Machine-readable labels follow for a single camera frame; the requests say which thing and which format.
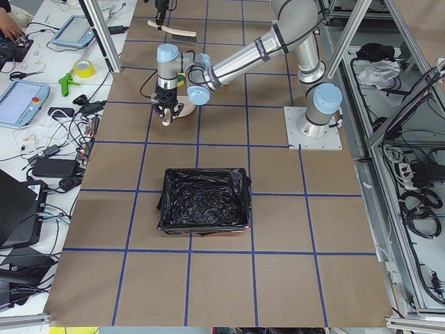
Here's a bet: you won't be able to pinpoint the green plastic clamp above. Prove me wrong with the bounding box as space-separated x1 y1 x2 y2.
58 72 81 97

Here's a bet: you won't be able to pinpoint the black power adapter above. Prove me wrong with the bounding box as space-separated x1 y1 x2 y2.
32 159 80 178

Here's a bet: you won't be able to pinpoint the aluminium frame post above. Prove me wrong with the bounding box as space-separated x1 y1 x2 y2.
79 0 122 74

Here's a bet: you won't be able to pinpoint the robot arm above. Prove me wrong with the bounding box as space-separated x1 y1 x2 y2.
155 0 177 26
151 1 342 138

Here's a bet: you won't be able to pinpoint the yellow tape roll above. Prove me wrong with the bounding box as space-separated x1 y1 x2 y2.
73 60 96 79

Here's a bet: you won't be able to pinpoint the green yellow sponge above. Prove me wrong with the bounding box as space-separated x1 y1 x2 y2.
177 75 185 87

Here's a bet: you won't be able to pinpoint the white crumpled cloth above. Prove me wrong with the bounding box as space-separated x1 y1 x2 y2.
357 61 401 90

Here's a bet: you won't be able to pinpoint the pink bin with black bag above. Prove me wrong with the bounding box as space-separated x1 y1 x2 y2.
157 168 252 236

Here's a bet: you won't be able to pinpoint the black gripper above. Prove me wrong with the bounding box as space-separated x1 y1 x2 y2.
151 86 178 117
156 8 167 24

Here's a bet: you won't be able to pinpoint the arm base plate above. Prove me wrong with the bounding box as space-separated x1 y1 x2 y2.
284 106 343 151

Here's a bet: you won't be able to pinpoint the person hand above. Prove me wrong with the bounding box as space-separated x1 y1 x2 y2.
0 8 23 41

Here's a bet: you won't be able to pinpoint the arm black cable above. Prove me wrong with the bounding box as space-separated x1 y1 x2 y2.
139 69 159 98

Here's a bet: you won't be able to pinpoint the teach pendant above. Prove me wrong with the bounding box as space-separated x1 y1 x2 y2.
1 79 50 129
51 15 94 48

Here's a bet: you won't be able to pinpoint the black laptop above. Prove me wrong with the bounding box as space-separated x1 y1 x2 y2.
1 171 47 249

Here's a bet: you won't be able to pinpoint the far teach pendant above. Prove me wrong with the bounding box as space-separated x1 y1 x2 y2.
51 15 94 48

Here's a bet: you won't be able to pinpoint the black scissors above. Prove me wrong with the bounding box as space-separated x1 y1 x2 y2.
9 71 35 81

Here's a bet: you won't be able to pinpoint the beige plastic dustpan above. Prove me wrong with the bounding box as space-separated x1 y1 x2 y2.
160 96 196 126

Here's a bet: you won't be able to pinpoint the near teach pendant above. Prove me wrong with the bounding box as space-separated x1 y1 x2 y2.
1 79 50 129

